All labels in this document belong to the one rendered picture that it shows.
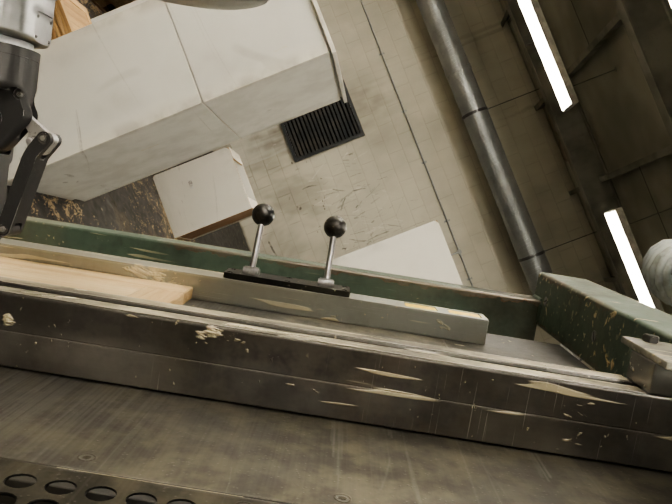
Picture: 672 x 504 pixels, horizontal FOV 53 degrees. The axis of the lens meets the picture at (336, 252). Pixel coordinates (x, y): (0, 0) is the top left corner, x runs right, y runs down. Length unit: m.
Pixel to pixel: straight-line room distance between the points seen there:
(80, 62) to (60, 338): 2.92
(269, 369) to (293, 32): 2.76
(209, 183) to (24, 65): 5.36
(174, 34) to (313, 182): 5.88
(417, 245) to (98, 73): 2.28
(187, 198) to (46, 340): 5.36
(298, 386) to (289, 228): 8.45
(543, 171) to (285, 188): 3.41
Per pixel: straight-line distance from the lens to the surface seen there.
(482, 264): 9.04
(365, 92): 9.28
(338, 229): 1.10
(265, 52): 3.29
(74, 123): 3.48
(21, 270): 1.09
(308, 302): 1.05
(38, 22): 0.65
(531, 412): 0.66
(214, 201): 5.95
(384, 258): 4.55
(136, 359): 0.65
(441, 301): 1.31
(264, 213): 1.10
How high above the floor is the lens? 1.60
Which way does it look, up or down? 3 degrees down
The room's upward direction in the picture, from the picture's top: 69 degrees clockwise
